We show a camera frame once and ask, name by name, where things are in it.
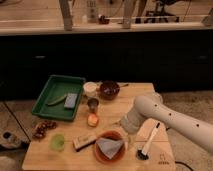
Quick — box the grey towel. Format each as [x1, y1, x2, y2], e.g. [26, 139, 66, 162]
[97, 137, 124, 159]

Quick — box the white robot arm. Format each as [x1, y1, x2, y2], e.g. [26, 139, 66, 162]
[120, 92, 213, 154]

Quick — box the dark brown bowl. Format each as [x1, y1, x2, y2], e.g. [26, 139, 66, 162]
[99, 81, 120, 100]

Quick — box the white cup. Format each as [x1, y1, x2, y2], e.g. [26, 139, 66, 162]
[83, 82, 97, 98]

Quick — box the small metal cup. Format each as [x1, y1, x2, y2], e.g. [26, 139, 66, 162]
[87, 98, 99, 113]

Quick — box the orange fruit toy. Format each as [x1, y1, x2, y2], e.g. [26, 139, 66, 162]
[87, 114, 99, 127]

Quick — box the grey sponge block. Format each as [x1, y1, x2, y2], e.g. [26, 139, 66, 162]
[64, 93, 77, 109]

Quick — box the green cucumber slice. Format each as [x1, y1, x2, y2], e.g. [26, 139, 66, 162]
[46, 94, 67, 106]

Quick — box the green plastic tray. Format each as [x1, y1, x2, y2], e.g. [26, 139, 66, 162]
[32, 75, 85, 121]

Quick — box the wooden block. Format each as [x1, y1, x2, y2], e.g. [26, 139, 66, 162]
[73, 134, 97, 151]

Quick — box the light green cup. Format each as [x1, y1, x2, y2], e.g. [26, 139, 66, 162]
[50, 134, 65, 151]

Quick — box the black white brush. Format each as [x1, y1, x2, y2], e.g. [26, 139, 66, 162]
[136, 123, 160, 160]

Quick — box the brown grape bunch toy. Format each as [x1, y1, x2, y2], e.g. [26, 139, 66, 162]
[33, 120, 57, 140]

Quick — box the black office chair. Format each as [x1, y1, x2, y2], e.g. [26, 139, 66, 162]
[143, 0, 193, 24]

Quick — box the black floor cable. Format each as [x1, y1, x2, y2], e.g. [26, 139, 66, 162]
[175, 161, 194, 171]

